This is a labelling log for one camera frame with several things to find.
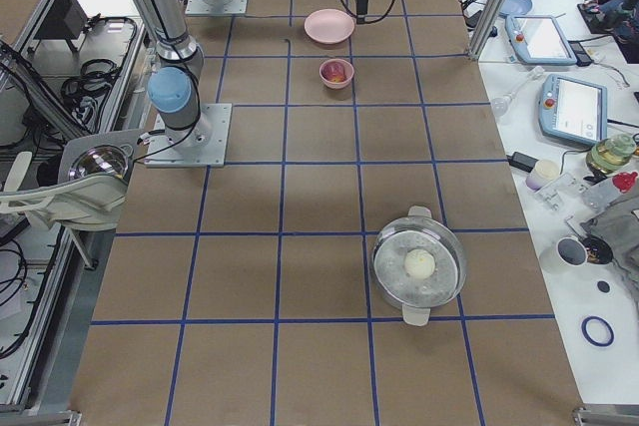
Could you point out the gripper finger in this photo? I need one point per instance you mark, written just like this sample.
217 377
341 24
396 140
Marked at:
361 10

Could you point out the red apple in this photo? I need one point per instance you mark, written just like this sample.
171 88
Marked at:
334 73

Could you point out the pink bowl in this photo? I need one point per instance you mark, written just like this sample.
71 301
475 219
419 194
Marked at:
349 68

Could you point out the pink plate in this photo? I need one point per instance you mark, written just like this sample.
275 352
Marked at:
329 26

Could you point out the blue plate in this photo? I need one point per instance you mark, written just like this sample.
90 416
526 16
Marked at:
515 7

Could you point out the shiny steel bowl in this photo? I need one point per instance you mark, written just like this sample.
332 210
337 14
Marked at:
105 159

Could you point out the light bulb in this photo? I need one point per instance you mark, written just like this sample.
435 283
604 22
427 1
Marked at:
500 105

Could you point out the upper teach pendant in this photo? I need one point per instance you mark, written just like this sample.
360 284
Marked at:
538 40

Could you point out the teach pendant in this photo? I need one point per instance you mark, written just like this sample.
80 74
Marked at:
573 110
538 40

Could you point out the black power adapter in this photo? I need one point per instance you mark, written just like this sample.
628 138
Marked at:
522 162

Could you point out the lower teach pendant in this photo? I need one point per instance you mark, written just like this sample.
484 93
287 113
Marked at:
573 110

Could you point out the lavender white cup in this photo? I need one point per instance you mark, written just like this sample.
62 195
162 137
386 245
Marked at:
543 173

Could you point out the steel steamer pot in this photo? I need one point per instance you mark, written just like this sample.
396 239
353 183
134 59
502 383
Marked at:
416 298

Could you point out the white steamed bun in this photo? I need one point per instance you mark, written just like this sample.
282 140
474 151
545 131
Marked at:
419 263

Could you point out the white mug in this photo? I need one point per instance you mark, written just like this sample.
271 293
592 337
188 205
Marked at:
565 254

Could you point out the grey cloth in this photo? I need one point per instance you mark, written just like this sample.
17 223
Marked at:
617 225

